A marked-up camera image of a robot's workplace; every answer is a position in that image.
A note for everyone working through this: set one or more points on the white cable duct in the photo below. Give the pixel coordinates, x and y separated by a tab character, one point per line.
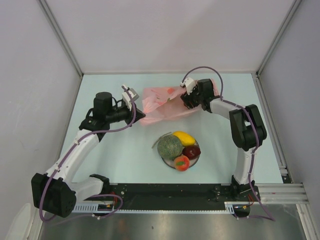
93	208

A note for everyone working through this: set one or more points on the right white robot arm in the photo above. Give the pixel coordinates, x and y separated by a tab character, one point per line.
247	128

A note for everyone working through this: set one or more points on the round printed plate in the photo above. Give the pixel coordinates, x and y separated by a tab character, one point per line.
170	163

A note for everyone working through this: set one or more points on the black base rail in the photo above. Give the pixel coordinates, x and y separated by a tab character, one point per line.
180	197

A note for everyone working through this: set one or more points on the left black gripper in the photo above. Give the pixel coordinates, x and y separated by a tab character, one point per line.
129	115

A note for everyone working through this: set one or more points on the green netted fake melon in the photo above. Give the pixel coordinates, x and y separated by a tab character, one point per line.
168	146

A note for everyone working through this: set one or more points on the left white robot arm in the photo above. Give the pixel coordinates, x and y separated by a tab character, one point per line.
54	191

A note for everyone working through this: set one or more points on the yellow fake mango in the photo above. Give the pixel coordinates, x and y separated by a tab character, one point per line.
185	138

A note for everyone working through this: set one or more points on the orange fake peach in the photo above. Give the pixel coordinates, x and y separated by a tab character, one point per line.
181	163

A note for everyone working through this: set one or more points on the pink plastic bag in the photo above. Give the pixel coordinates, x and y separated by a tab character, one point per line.
164	104

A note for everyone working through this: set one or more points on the dark red fake apple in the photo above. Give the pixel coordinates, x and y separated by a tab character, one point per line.
191	152

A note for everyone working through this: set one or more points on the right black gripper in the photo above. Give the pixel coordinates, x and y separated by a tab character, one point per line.
186	98

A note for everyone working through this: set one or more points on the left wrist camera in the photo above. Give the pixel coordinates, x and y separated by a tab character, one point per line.
129	96

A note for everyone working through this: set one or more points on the aluminium frame rail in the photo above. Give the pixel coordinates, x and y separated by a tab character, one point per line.
282	193

